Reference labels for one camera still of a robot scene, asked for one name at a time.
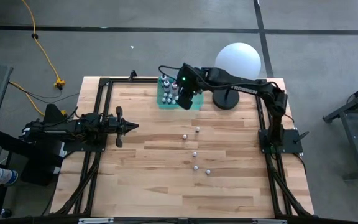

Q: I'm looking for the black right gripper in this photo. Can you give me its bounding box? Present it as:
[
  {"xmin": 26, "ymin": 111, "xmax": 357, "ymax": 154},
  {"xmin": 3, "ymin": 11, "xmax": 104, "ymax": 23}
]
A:
[{"xmin": 176, "ymin": 63, "xmax": 202, "ymax": 111}]

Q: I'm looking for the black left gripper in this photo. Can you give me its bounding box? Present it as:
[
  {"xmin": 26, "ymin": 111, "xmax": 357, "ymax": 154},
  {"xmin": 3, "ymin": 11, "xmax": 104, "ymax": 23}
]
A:
[{"xmin": 103, "ymin": 106, "xmax": 140, "ymax": 149}]

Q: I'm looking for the teal translucent plastic bin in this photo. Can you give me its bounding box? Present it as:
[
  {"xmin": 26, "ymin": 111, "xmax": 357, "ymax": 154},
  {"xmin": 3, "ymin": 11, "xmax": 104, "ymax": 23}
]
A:
[{"xmin": 156, "ymin": 77, "xmax": 204, "ymax": 111}]

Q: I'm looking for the white globe table lamp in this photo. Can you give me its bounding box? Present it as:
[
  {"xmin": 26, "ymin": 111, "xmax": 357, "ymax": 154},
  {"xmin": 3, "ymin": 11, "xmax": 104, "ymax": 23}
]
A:
[{"xmin": 212, "ymin": 42, "xmax": 262, "ymax": 110}]

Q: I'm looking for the black equipment box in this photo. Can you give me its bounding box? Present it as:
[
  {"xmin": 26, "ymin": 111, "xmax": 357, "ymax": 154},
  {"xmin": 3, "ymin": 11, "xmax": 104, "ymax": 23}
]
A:
[{"xmin": 19, "ymin": 103, "xmax": 68, "ymax": 187}]

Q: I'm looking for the white and blue canister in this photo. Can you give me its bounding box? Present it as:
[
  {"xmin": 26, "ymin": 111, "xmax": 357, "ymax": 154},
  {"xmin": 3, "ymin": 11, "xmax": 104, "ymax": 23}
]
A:
[{"xmin": 0, "ymin": 167, "xmax": 19, "ymax": 187}]

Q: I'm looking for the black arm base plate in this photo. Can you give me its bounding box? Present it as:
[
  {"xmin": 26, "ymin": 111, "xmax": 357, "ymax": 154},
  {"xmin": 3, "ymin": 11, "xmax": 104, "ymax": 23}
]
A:
[
  {"xmin": 62, "ymin": 127, "xmax": 109, "ymax": 152},
  {"xmin": 259, "ymin": 129, "xmax": 304, "ymax": 154}
]

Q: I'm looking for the yellow extension cable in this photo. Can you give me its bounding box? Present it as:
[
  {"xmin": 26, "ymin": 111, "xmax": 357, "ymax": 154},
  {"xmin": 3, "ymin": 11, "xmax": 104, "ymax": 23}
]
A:
[{"xmin": 20, "ymin": 0, "xmax": 67, "ymax": 116}]

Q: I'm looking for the black floor cable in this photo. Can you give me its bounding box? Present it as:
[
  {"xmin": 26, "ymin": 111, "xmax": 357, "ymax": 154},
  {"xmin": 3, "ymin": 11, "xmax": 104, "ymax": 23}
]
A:
[{"xmin": 8, "ymin": 81, "xmax": 81, "ymax": 104}]

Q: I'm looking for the silver metal bracket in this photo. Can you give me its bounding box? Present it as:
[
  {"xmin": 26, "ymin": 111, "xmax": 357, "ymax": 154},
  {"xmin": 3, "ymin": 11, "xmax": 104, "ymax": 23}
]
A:
[
  {"xmin": 78, "ymin": 217, "xmax": 115, "ymax": 224},
  {"xmin": 252, "ymin": 218, "xmax": 288, "ymax": 224}
]

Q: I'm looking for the black base plate lever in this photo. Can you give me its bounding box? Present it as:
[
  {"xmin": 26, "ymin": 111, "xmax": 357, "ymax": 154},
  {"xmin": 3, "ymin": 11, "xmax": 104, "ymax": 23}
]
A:
[{"xmin": 293, "ymin": 131, "xmax": 310, "ymax": 144}]

